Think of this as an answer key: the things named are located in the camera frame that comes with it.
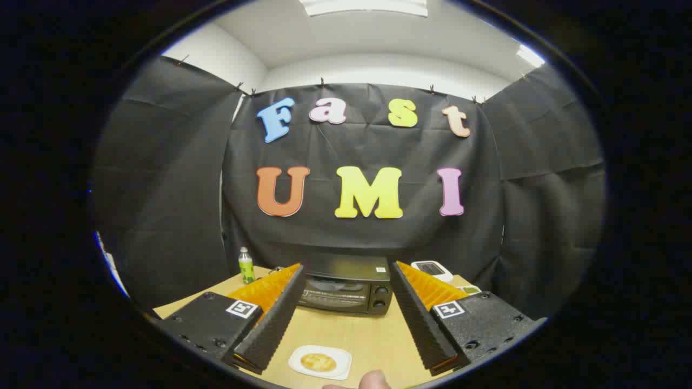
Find green label water bottle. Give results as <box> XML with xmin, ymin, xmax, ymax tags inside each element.
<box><xmin>238</xmin><ymin>247</ymin><xmax>256</xmax><ymax>285</ymax></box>

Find white pop-up toaster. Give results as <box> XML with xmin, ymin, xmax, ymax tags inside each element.
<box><xmin>411</xmin><ymin>260</ymin><xmax>455</xmax><ymax>284</ymax></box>

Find ceiling light panel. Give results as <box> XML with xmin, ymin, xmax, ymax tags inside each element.
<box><xmin>299</xmin><ymin>0</ymin><xmax>429</xmax><ymax>17</ymax></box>
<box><xmin>516</xmin><ymin>44</ymin><xmax>545</xmax><ymax>69</ymax></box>

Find white plate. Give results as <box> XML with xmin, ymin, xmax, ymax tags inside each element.
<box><xmin>288</xmin><ymin>345</ymin><xmax>352</xmax><ymax>380</ymax></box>

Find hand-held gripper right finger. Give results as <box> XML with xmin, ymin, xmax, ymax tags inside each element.
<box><xmin>390</xmin><ymin>261</ymin><xmax>547</xmax><ymax>377</ymax></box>

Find golden bread bun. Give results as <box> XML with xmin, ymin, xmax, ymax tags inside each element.
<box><xmin>300</xmin><ymin>353</ymin><xmax>337</xmax><ymax>372</ymax></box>

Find black backdrop cloth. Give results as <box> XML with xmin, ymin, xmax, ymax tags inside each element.
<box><xmin>92</xmin><ymin>54</ymin><xmax>606</xmax><ymax>319</ymax></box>

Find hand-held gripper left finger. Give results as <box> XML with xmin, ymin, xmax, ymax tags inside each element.
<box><xmin>154</xmin><ymin>263</ymin><xmax>308</xmax><ymax>375</ymax></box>

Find black toaster oven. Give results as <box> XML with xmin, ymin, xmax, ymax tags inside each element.
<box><xmin>296</xmin><ymin>254</ymin><xmax>394</xmax><ymax>316</ymax></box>

